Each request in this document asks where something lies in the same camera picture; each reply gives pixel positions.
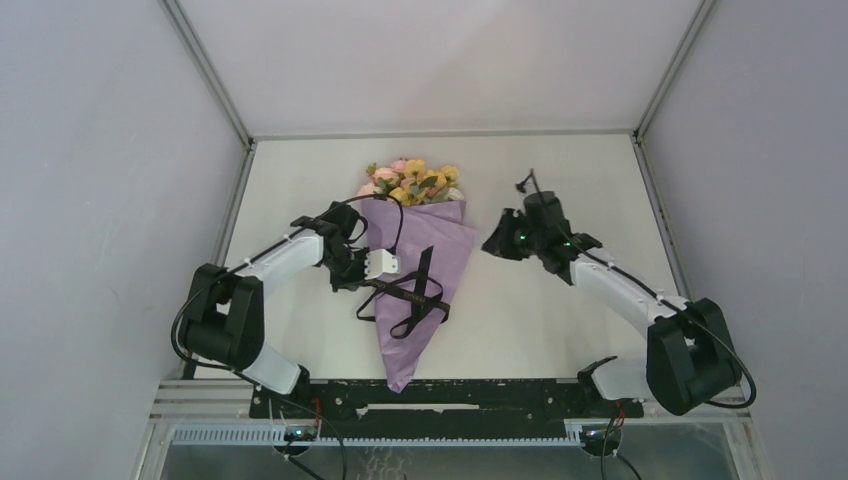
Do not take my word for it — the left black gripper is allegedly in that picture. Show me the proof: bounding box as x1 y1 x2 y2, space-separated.
322 247 377 293

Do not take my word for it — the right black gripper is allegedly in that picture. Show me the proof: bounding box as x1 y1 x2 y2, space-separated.
480 208 544 261

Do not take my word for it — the white pink rose stem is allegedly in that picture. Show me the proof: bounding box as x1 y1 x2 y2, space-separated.
445 188 465 201

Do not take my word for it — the pink purple wrapping paper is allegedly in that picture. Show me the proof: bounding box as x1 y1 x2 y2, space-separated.
356 199 476 393

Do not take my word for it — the black strap loop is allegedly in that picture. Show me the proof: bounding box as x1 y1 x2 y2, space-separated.
354 246 452 342

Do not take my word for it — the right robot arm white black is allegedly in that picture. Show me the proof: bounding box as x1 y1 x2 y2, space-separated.
482 191 757 416

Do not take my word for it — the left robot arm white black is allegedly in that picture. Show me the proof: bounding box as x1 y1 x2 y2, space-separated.
170 202 368 417

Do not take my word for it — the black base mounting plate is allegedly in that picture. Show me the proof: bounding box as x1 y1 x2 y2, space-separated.
248 378 644 438

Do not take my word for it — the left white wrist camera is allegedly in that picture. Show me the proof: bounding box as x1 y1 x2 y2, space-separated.
364 249 401 280

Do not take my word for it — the aluminium frame rail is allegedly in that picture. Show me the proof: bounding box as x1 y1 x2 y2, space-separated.
252 128 634 143

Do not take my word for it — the white slotted cable duct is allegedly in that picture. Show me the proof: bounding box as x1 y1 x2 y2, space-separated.
171 424 585 447

